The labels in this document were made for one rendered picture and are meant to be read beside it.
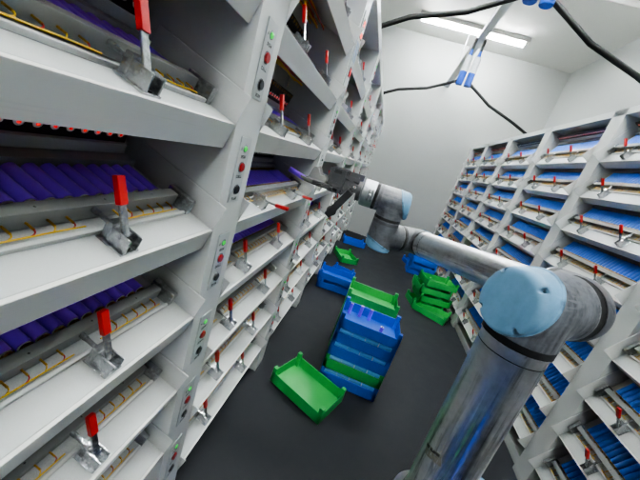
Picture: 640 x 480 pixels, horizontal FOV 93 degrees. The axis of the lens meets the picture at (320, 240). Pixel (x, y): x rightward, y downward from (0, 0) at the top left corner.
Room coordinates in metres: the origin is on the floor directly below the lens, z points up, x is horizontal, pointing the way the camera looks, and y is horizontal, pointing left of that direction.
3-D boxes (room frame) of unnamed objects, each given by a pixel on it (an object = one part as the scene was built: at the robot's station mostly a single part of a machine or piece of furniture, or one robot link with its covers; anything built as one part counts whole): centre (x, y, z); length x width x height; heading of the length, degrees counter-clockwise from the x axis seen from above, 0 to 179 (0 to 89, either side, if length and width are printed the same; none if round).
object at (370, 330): (1.38, -0.37, 0.36); 0.30 x 0.20 x 0.08; 82
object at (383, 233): (1.03, -0.21, 0.88); 0.12 x 0.09 x 0.12; 110
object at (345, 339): (1.38, -0.37, 0.28); 0.30 x 0.20 x 0.08; 82
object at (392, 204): (1.02, -0.19, 0.99); 0.12 x 0.09 x 0.10; 83
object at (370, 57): (1.96, 0.11, 0.85); 0.20 x 0.09 x 1.70; 83
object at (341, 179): (1.04, -0.02, 1.00); 0.12 x 0.08 x 0.09; 83
